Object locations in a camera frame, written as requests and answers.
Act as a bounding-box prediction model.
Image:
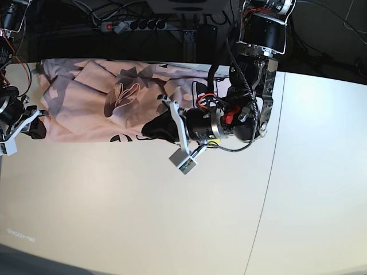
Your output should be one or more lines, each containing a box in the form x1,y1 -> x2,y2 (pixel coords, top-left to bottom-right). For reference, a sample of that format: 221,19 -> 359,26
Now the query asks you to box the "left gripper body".
157,95 -> 229,155

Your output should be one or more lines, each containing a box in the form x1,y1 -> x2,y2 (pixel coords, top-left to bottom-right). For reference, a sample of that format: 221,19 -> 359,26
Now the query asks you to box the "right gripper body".
1,96 -> 48,142

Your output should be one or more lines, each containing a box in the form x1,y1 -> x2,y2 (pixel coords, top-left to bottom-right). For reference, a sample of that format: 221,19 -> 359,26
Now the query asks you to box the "pink T-shirt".
39,58 -> 208,143

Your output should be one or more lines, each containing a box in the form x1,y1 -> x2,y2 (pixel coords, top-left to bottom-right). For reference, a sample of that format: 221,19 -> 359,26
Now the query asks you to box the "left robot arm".
142,1 -> 295,148

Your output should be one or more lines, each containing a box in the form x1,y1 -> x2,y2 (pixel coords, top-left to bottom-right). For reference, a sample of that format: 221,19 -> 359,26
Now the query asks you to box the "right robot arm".
1,1 -> 48,145

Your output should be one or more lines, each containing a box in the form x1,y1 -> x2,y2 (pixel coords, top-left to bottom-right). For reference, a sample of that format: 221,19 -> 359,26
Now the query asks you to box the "black power adapter box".
197,24 -> 217,44

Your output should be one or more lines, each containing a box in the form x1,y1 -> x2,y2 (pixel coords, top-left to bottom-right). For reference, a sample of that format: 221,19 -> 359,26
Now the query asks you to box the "black power strip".
100,18 -> 167,34

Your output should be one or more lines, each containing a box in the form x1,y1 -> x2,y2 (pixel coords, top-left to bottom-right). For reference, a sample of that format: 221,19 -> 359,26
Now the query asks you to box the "white box with oval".
146,0 -> 228,14

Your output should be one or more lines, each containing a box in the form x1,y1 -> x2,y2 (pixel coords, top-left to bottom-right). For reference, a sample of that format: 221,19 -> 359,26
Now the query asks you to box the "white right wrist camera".
0,139 -> 17,156

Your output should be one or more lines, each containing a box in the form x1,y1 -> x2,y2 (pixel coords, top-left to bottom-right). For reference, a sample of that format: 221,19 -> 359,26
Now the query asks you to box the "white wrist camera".
0,139 -> 17,156
169,149 -> 197,175

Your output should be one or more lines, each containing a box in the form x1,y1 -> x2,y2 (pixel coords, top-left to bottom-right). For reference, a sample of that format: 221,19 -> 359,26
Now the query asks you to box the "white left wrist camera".
169,149 -> 197,175

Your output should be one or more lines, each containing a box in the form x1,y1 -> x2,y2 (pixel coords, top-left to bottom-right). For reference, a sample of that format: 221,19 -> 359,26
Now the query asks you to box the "aluminium table leg post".
183,30 -> 196,63

